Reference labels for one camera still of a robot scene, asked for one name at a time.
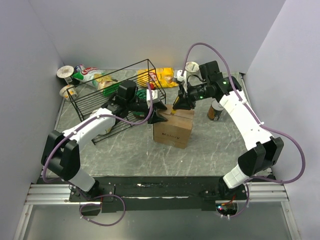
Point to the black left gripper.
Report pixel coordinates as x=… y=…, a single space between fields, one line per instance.
x=155 y=118

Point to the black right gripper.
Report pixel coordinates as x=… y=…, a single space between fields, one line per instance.
x=185 y=101

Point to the yellow utility knife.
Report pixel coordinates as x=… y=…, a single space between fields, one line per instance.
x=175 y=105

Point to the brown cardboard express box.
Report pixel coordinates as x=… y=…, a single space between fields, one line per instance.
x=176 y=131

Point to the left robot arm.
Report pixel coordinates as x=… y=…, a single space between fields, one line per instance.
x=61 y=153

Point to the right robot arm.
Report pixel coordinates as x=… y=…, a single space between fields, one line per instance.
x=263 y=149

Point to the white yogurt cup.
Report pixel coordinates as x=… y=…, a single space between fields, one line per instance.
x=192 y=67

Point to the yellow chips bag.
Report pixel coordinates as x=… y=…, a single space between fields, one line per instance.
x=160 y=77

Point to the orange label tin can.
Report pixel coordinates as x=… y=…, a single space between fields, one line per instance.
x=215 y=111

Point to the green wrapped round package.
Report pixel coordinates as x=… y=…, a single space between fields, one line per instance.
x=125 y=93

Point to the white green bowl container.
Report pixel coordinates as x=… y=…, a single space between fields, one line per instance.
x=106 y=120

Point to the green white cassava chips bag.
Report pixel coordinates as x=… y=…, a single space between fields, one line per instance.
x=94 y=77

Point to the blue white small can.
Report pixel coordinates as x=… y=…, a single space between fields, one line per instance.
x=79 y=68

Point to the white yellow noodle cup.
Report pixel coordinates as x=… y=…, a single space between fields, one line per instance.
x=68 y=92

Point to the white cup brown lid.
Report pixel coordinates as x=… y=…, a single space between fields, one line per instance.
x=65 y=72

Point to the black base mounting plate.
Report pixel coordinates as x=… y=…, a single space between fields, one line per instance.
x=157 y=193

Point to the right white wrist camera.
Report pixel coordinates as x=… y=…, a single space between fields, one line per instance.
x=180 y=77

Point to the black wire rack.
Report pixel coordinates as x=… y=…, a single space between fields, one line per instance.
x=87 y=105

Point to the aluminium rail frame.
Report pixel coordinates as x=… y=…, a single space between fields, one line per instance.
x=59 y=194

